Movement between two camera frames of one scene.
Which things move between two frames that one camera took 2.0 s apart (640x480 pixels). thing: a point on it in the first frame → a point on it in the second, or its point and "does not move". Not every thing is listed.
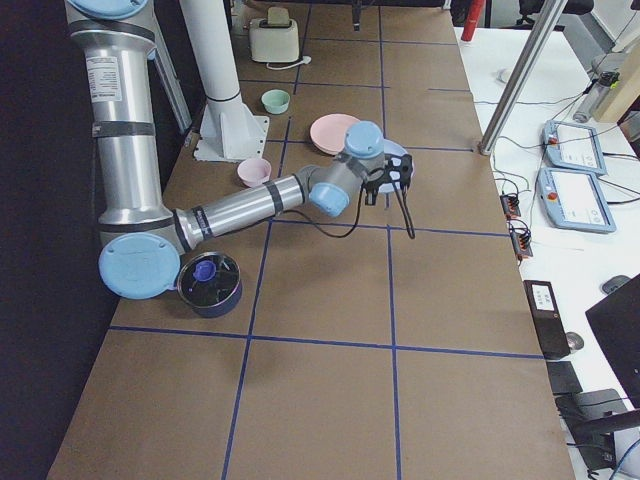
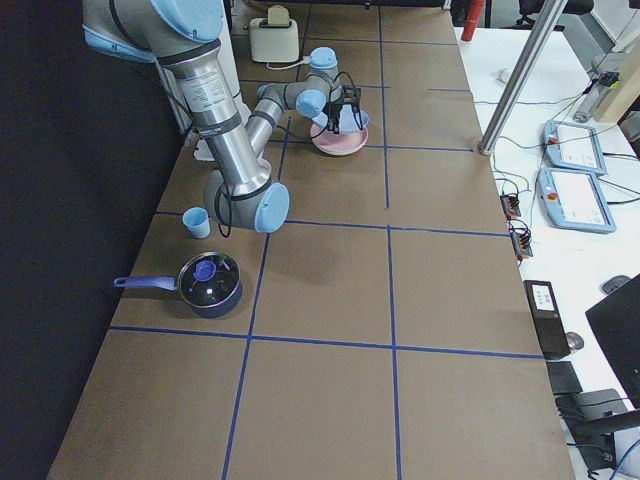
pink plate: x=327 y=132 does not move
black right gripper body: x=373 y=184 → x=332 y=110
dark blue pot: x=210 y=283 does not move
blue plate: x=393 y=148 → x=348 y=123
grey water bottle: x=590 y=105 does not move
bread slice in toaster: x=278 y=16 does not move
